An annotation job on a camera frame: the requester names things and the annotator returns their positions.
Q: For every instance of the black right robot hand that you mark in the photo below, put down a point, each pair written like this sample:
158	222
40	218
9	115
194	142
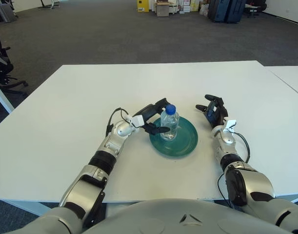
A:
218	113

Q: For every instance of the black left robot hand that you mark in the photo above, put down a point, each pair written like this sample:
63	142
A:
150	112

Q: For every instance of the clear bottle blue cap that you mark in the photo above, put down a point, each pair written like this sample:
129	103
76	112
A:
170	122

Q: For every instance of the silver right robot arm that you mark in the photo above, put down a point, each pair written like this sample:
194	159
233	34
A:
257	180

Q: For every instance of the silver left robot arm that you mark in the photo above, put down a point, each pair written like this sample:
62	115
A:
109	146

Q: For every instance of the green round plate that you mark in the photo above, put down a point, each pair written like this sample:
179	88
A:
186	136

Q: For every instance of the black suitcase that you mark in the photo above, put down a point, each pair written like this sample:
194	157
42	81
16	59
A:
236	12

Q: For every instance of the brown cardboard box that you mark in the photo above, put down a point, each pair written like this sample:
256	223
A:
162	10

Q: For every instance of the white plastic bag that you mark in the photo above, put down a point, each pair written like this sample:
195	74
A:
204	9

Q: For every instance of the yellow box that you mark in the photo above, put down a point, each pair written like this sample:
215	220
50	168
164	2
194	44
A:
143	5

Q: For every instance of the grey robot torso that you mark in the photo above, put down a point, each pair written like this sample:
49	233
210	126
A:
187	219

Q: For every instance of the stack of white boxes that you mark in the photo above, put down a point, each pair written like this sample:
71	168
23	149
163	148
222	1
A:
186	5

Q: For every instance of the black office chair with desk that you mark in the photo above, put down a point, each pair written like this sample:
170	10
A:
256	6

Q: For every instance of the white desk leg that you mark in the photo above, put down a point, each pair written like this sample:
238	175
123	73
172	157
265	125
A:
2	96

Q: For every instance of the black mesh office chair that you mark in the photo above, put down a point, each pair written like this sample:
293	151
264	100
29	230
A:
2	68

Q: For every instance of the grey hard case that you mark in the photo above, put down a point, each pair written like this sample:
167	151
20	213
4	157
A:
6	13

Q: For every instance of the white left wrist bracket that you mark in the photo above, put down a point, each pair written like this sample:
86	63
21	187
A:
137	120

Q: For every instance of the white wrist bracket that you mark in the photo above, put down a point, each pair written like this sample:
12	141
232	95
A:
137	120
230	124

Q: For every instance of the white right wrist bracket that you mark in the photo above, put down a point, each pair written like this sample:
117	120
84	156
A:
230	124

